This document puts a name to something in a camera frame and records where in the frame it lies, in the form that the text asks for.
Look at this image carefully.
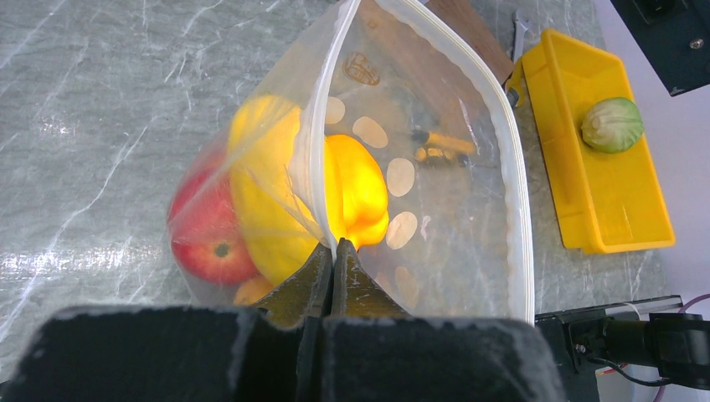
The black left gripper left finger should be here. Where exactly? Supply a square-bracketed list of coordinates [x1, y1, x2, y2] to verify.
[1, 246, 333, 401]

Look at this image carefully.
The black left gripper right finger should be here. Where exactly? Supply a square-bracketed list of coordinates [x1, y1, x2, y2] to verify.
[322, 238, 564, 402]

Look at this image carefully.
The orange toy fruit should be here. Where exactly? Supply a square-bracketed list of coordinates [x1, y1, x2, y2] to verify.
[233, 276, 275, 306]

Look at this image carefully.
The red toy apple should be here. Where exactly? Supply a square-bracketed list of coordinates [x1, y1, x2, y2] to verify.
[167, 168, 258, 285]

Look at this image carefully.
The yellow toy bell pepper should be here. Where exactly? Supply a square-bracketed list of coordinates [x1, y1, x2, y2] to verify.
[324, 134, 389, 250]

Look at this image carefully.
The clear dotted zip bag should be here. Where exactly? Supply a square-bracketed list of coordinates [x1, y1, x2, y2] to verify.
[167, 1, 535, 322]

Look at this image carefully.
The black yellow screwdriver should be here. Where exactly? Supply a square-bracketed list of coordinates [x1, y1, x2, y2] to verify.
[414, 147, 469, 167]

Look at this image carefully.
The yellow plastic tray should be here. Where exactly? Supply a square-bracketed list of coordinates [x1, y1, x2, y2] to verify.
[514, 28, 676, 254]

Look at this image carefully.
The wooden board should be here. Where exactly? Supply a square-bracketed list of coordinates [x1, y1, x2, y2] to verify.
[358, 1, 513, 135]

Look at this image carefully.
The green toy cabbage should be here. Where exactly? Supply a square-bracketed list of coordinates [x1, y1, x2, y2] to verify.
[580, 97, 645, 154]

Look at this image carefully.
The silver open-end wrench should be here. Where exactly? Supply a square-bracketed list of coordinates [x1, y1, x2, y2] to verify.
[512, 8, 532, 64]

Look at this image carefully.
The dark grey server chassis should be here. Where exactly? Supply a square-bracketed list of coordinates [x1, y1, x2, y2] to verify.
[611, 0, 709, 96]

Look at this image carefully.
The yellow handled screwdriver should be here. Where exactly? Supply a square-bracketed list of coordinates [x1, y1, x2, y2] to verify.
[412, 130, 476, 155]

